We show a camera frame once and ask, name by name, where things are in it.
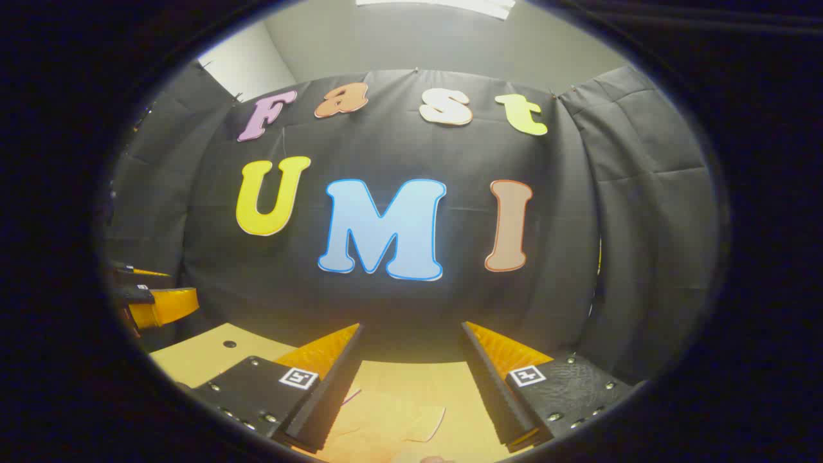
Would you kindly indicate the orange T-shirt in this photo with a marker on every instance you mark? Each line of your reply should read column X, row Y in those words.
column 386, row 418

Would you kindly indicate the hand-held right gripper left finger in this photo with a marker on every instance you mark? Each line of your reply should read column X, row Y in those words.
column 328, row 392

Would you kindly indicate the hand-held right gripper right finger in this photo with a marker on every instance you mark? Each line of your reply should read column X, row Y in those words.
column 492, row 386

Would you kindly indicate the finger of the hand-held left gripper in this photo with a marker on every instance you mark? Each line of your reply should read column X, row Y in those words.
column 164, row 305
column 144, row 272

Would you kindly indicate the black backdrop cloth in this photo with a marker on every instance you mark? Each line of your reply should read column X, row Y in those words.
column 566, row 193

